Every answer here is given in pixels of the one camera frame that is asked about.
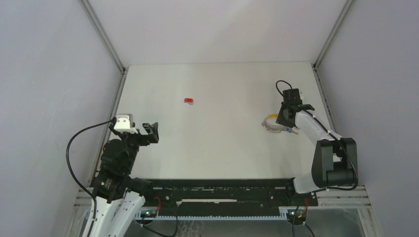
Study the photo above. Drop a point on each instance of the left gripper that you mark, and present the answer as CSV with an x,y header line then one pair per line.
x,y
152,136

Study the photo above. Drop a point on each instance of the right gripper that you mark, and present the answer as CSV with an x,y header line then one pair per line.
x,y
280,120

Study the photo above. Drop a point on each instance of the keyring bunch with coloured tags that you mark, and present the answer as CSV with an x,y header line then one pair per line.
x,y
269,123

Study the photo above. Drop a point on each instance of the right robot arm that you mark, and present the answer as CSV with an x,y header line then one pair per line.
x,y
334,163

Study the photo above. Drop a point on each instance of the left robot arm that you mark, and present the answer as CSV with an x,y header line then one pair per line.
x,y
116,197

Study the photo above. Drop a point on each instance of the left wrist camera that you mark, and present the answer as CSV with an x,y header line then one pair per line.
x,y
125,123

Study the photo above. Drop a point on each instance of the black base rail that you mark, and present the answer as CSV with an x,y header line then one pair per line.
x,y
224,198

